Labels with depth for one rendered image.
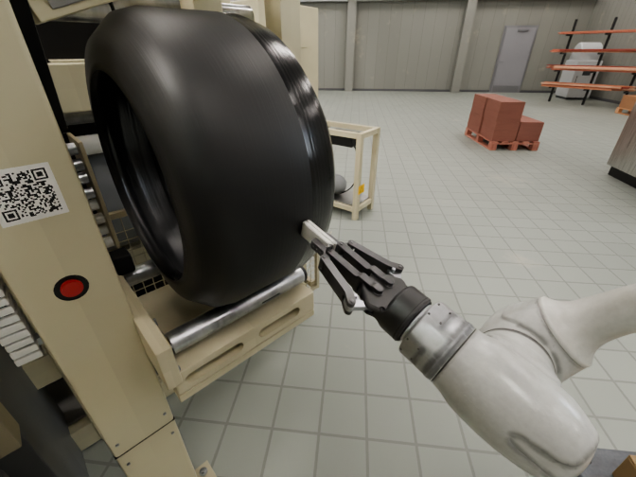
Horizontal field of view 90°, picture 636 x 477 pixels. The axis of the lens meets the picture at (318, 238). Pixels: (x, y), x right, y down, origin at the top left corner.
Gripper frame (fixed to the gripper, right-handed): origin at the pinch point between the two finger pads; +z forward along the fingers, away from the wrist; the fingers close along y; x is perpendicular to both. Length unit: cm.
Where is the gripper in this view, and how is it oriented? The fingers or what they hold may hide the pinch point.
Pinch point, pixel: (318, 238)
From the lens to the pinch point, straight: 53.6
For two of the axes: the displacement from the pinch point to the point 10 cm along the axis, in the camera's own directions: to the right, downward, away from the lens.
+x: -1.7, 7.4, 6.5
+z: -6.7, -5.7, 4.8
